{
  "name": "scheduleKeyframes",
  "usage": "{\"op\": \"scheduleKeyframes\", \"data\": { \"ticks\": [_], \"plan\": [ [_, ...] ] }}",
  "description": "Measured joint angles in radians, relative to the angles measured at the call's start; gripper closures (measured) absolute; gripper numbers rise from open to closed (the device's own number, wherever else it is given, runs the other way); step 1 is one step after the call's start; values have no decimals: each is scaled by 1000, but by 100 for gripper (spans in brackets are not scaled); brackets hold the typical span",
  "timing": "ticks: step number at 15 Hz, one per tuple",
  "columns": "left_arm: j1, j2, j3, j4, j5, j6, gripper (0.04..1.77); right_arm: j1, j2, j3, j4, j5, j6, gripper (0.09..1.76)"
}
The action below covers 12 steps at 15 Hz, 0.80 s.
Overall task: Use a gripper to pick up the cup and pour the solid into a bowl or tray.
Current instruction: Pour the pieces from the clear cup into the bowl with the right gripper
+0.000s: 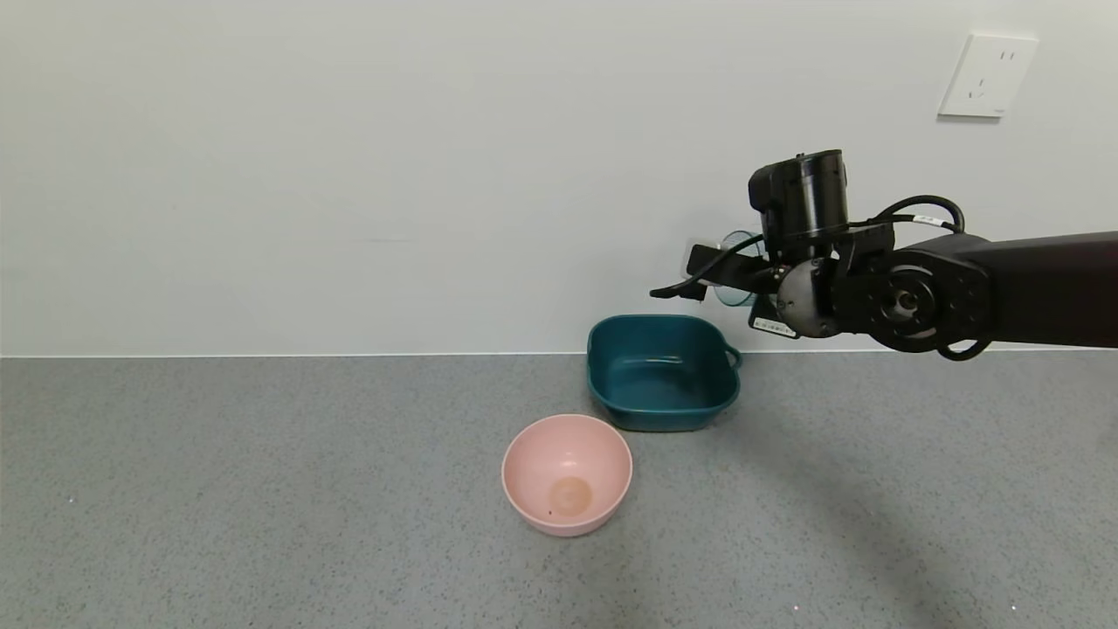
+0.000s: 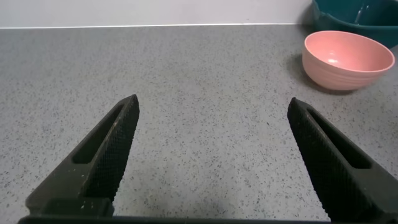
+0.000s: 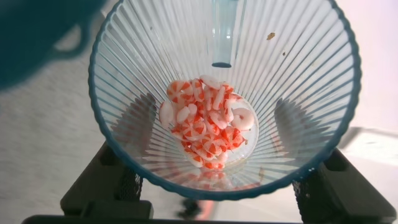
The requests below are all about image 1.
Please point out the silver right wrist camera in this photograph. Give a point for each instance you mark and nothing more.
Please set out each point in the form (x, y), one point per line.
(699, 258)

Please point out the pink plastic bowl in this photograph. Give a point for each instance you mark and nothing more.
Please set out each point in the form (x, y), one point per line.
(566, 476)

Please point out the teal square plastic basin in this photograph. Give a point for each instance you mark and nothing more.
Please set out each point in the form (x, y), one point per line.
(661, 376)

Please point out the white wall socket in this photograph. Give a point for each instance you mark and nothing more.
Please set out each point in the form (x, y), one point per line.
(987, 77)

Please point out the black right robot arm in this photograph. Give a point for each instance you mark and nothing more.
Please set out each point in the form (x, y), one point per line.
(1048, 288)

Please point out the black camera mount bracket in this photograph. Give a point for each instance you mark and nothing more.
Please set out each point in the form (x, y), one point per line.
(734, 273)

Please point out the transparent teal ribbed cup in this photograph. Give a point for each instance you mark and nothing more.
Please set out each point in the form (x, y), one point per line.
(738, 262)

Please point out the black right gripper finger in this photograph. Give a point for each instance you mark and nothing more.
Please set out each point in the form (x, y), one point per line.
(739, 268)

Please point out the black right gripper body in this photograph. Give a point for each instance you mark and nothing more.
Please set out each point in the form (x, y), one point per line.
(772, 326)

